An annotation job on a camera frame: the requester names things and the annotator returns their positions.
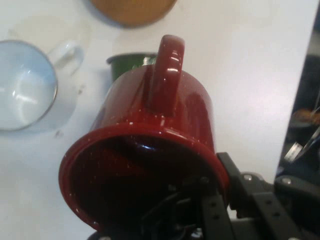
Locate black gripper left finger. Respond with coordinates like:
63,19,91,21
141,176,233,240

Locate white enamel mug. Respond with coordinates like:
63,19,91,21
0,39,85,132

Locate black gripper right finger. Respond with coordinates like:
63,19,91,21
216,151,320,240

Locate green enamel mug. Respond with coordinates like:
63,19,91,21
106,51,158,82

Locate red speckled mug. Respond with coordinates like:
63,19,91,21
58,34,231,235

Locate brown wooden mug tree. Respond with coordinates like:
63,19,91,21
89,0,177,26

